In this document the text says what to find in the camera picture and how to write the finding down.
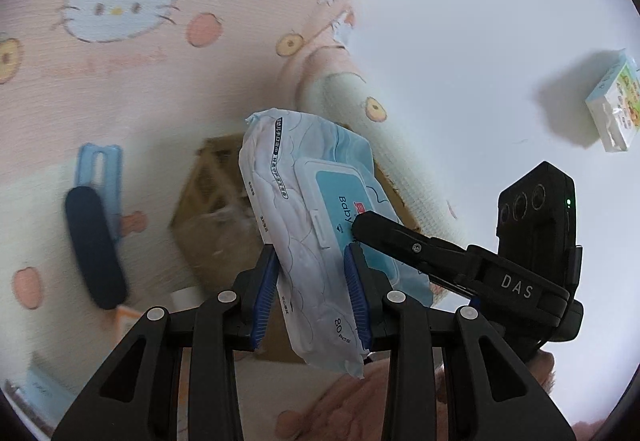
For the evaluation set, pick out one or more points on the white desktop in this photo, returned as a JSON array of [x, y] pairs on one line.
[[475, 46]]

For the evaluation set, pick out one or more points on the light blue box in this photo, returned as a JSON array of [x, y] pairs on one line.
[[42, 386]]

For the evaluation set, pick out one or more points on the dark blue oblong case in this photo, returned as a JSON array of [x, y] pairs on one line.
[[95, 251]]

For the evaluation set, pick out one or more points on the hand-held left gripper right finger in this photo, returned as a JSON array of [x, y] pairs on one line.
[[357, 291]]

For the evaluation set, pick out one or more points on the pink printed blanket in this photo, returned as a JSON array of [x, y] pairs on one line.
[[150, 86]]

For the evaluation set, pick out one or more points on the printed tissue pack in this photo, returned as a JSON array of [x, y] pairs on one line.
[[617, 106]]

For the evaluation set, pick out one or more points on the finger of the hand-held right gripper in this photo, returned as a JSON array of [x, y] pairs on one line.
[[415, 248]]

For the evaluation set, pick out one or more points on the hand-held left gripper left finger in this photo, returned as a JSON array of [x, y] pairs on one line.
[[265, 291]]

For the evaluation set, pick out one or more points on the blue wet wipes pack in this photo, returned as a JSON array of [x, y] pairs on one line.
[[300, 231]]

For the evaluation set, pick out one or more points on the translucent blue plastic holder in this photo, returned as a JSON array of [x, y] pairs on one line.
[[112, 181]]

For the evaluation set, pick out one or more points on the brown cardboard box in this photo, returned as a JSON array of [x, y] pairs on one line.
[[210, 221]]

